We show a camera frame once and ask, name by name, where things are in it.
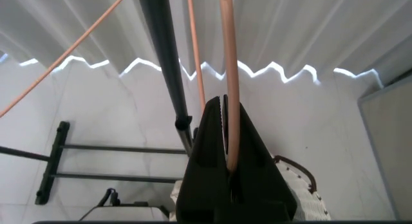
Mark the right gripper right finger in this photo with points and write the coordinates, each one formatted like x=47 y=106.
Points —
x=257 y=185

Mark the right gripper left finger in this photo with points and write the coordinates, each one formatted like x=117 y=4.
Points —
x=202 y=172

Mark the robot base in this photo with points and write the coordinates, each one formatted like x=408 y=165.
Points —
x=128 y=214

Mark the white laundry basket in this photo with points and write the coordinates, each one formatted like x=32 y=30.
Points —
x=302 y=198

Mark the black clothes rack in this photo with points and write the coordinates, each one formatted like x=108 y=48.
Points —
x=165 y=56

